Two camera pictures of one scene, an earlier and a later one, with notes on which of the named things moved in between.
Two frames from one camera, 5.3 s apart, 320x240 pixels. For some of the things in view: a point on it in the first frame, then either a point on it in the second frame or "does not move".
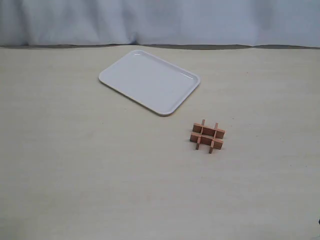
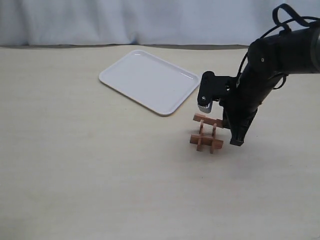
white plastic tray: x=149 y=82 does not move
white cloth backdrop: x=255 y=23 does not move
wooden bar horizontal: x=208 y=130 to x=208 y=120
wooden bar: x=211 y=146 does not move
